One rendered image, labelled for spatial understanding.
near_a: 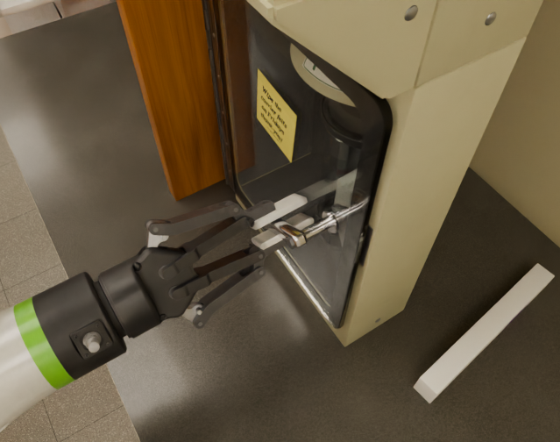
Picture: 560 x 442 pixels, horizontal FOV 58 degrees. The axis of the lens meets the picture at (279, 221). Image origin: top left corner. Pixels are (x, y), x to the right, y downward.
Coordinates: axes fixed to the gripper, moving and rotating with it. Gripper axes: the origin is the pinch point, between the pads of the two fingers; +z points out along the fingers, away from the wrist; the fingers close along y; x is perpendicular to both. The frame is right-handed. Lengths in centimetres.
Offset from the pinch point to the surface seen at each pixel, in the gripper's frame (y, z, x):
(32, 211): -18, -37, 172
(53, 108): 18, -15, 63
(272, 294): -16.8, 0.5, 15.8
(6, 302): -39, -57, 144
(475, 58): 13.5, 10.2, -22.7
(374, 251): -3.9, 5.2, -9.7
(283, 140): 8.4, 3.5, -0.4
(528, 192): -20, 48, 9
